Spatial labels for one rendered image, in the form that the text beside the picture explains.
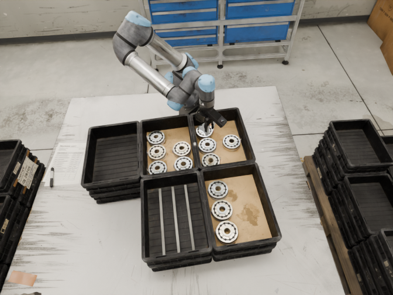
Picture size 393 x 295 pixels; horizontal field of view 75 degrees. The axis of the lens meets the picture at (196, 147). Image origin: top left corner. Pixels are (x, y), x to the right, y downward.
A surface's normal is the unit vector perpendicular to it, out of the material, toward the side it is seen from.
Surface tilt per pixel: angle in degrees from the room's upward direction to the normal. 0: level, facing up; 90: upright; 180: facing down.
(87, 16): 90
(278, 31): 90
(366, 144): 0
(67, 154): 0
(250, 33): 90
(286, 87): 0
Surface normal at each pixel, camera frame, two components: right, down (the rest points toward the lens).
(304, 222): -0.04, -0.59
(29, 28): 0.04, 0.80
